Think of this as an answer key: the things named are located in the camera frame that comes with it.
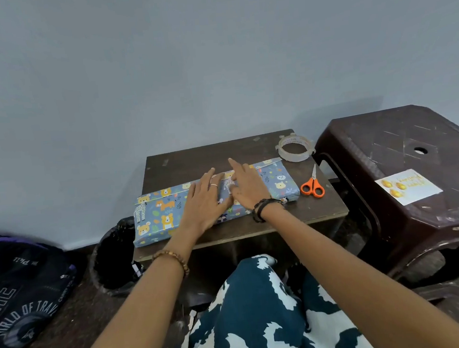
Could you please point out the teal white patterned trousers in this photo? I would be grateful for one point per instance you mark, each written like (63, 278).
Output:
(250, 322)

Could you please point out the person's right forearm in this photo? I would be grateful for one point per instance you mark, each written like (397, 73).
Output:
(367, 284)

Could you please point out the brown plastic stool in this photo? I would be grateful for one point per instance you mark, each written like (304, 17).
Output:
(390, 133)

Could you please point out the person's right hand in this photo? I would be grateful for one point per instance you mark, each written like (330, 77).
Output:
(250, 186)

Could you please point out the blue animal-print wrapping paper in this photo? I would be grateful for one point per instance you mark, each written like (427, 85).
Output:
(165, 213)

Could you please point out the clear tape roll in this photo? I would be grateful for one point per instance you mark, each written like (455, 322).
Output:
(298, 156)

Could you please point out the person's left forearm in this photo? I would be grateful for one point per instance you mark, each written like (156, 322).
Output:
(130, 316)

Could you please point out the person's left hand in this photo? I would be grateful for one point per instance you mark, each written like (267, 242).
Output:
(204, 206)

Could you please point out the black trash bin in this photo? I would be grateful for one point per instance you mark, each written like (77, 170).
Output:
(114, 258)

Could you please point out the white card with gold stickers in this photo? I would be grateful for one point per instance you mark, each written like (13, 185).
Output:
(413, 190)

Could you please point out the black purple backpack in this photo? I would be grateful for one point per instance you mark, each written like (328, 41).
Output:
(19, 290)

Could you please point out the small brown wooden table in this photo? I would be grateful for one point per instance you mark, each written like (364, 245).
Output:
(196, 158)

